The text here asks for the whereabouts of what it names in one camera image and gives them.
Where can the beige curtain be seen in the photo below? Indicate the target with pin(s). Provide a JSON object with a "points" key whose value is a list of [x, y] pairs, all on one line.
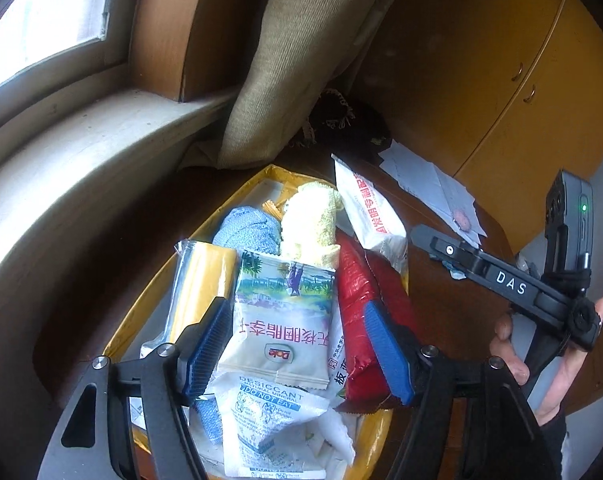
{"points": [[291, 60]]}

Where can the small pink object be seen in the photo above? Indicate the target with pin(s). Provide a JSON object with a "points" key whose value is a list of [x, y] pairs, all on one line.
{"points": [[464, 221]]}

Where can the window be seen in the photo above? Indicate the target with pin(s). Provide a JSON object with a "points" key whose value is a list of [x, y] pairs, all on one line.
{"points": [[41, 20]]}

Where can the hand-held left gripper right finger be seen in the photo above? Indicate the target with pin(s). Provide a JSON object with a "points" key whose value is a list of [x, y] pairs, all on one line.
{"points": [[386, 355]]}

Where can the yellow cardboard box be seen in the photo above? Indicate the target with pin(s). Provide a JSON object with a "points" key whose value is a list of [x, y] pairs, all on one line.
{"points": [[261, 182]]}

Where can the window sill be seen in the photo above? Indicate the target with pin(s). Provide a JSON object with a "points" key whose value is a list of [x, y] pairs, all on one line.
{"points": [[81, 160]]}

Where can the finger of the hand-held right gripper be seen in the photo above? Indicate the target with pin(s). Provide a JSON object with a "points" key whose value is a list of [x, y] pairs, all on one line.
{"points": [[481, 262]]}

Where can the white packet with red print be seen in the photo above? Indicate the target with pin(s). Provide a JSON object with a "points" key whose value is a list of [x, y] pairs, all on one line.
{"points": [[366, 200]]}

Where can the red plastic packet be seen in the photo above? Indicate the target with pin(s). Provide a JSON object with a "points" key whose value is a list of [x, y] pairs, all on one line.
{"points": [[356, 310]]}

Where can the white desiccant packet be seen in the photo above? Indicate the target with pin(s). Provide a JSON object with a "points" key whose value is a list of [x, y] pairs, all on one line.
{"points": [[266, 425]]}

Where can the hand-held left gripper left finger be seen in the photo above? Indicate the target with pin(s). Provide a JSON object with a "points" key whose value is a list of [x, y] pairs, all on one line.
{"points": [[209, 350]]}

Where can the white packet with green print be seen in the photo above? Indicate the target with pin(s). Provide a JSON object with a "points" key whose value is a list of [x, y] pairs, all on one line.
{"points": [[337, 360]]}

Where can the gold foil packet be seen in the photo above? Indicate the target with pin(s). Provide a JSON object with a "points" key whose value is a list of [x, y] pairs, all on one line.
{"points": [[201, 285]]}

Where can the white packet with landscape print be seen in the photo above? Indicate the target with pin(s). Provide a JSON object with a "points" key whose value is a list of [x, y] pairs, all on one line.
{"points": [[281, 320]]}

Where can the person's right hand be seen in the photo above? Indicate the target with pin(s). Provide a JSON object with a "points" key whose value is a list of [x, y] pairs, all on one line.
{"points": [[506, 347]]}

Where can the yellow wooden cabinet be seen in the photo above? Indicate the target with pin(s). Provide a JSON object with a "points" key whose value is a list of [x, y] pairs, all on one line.
{"points": [[481, 85]]}

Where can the yellow fluffy towel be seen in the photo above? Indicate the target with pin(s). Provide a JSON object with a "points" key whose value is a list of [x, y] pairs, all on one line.
{"points": [[311, 225]]}

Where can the dark fringed cloth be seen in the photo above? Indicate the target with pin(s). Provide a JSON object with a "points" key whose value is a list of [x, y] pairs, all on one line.
{"points": [[346, 120]]}

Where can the white paper sheet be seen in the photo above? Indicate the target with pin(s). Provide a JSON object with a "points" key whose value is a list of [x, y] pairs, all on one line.
{"points": [[446, 195], [406, 165]]}

